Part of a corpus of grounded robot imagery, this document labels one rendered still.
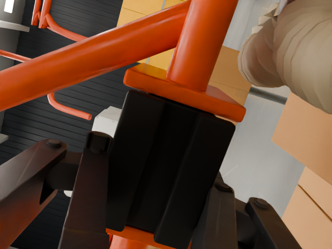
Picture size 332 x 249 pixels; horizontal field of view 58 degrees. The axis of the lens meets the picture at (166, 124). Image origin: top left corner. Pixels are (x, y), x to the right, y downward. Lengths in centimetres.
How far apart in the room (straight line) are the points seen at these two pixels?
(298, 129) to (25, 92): 25
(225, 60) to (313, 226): 96
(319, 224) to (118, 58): 89
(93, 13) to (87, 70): 1085
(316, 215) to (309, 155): 73
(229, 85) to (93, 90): 955
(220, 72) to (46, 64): 150
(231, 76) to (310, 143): 139
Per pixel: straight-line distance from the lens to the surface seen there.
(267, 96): 203
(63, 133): 1168
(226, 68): 166
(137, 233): 16
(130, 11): 754
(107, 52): 17
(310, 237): 103
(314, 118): 30
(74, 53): 17
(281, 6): 19
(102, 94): 1098
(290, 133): 33
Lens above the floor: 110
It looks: 3 degrees down
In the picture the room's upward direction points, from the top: 73 degrees counter-clockwise
